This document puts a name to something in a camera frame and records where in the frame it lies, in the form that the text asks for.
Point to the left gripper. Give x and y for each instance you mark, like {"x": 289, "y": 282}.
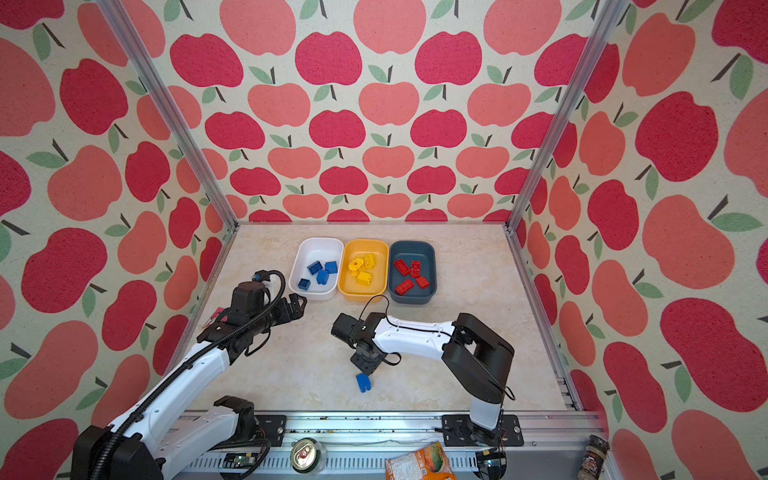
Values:
{"x": 286, "y": 315}

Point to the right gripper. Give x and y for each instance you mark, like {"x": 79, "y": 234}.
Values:
{"x": 363, "y": 368}

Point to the blue lego brick front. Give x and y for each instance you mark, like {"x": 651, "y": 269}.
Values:
{"x": 363, "y": 382}

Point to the white plastic container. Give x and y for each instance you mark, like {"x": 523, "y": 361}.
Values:
{"x": 323, "y": 249}

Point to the blue lego brick angled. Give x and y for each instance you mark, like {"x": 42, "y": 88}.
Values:
{"x": 315, "y": 267}

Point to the yellow round lego piece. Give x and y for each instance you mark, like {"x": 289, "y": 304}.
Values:
{"x": 355, "y": 265}

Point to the yellow lego brick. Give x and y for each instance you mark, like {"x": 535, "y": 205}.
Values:
{"x": 364, "y": 278}
{"x": 369, "y": 261}

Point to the dark teal plastic container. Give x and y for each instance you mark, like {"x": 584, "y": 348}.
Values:
{"x": 412, "y": 250}

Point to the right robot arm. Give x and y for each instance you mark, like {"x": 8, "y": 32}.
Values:
{"x": 477, "y": 356}

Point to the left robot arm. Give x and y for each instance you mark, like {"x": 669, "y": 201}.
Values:
{"x": 142, "y": 443}

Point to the yellow plastic container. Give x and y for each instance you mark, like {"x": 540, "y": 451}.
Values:
{"x": 348, "y": 286}

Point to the soda can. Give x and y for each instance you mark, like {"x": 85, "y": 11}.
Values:
{"x": 308, "y": 456}

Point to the orange snack bag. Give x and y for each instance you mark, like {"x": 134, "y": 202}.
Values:
{"x": 428, "y": 463}

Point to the black round object front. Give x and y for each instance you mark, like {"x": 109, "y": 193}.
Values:
{"x": 491, "y": 464}

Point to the dark spice jar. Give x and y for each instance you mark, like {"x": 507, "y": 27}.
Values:
{"x": 594, "y": 458}

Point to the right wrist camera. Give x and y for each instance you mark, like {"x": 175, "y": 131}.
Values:
{"x": 347, "y": 329}

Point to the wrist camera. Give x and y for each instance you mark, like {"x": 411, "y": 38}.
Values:
{"x": 347, "y": 329}
{"x": 248, "y": 300}

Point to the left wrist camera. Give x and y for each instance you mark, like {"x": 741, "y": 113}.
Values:
{"x": 248, "y": 300}

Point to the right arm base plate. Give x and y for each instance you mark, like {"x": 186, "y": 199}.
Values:
{"x": 459, "y": 431}

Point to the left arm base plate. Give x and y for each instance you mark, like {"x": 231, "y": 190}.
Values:
{"x": 273, "y": 426}

